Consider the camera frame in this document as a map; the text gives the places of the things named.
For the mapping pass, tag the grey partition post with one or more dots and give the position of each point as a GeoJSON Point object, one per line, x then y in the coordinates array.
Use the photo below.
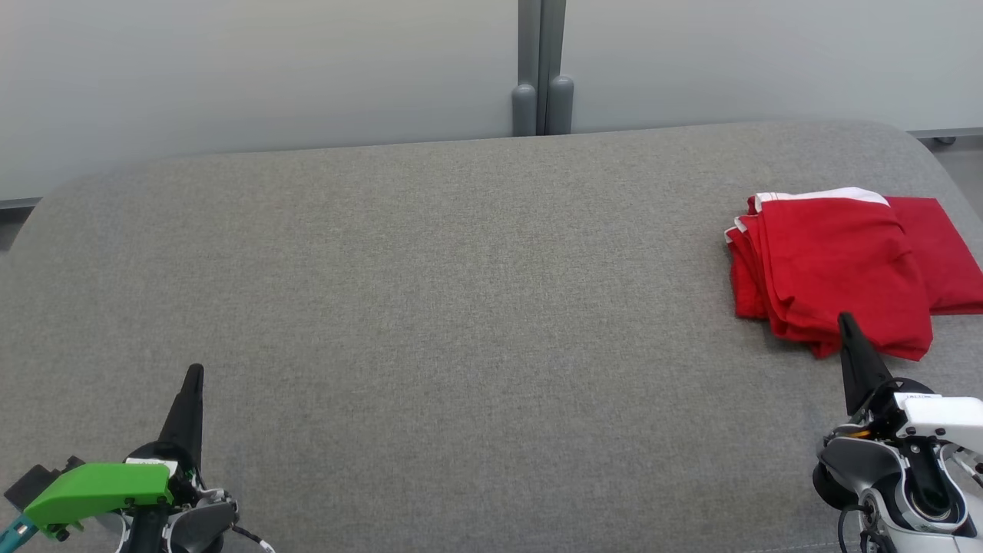
{"type": "Point", "coordinates": [541, 77]}

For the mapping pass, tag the grey partition base rail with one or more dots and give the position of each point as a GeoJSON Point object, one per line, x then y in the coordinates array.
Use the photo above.
{"type": "Point", "coordinates": [946, 139]}

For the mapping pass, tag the red shorts with white stripes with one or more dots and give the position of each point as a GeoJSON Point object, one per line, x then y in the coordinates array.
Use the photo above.
{"type": "Point", "coordinates": [829, 269]}

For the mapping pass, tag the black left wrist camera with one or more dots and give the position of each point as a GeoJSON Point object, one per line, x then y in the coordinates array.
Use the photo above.
{"type": "Point", "coordinates": [34, 482]}

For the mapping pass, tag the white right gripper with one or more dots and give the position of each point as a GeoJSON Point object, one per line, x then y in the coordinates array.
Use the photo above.
{"type": "Point", "coordinates": [944, 418]}

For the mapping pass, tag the red basketball jersey white trim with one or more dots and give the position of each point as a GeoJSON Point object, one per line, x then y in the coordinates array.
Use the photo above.
{"type": "Point", "coordinates": [952, 253]}

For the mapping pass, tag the grey fabric sofa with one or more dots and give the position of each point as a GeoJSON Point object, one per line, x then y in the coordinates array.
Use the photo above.
{"type": "Point", "coordinates": [461, 307]}

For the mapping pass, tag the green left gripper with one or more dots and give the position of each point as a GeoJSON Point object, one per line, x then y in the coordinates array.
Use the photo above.
{"type": "Point", "coordinates": [100, 488]}

